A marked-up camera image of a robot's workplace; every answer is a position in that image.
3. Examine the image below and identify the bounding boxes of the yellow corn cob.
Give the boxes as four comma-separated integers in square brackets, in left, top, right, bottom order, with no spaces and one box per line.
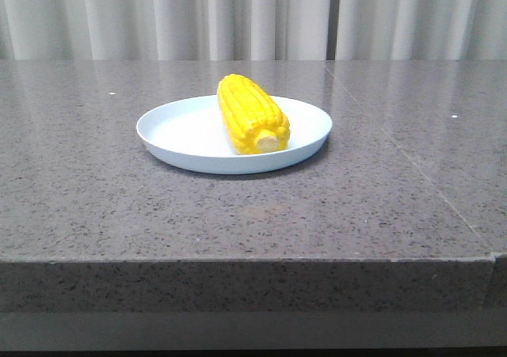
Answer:
[217,74,291,155]

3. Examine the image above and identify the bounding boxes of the white pleated curtain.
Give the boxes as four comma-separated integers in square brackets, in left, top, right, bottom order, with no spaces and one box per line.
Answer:
[1,0,506,60]

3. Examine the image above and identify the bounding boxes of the light blue round plate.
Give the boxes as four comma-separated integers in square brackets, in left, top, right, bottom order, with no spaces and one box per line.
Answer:
[136,95,333,175]

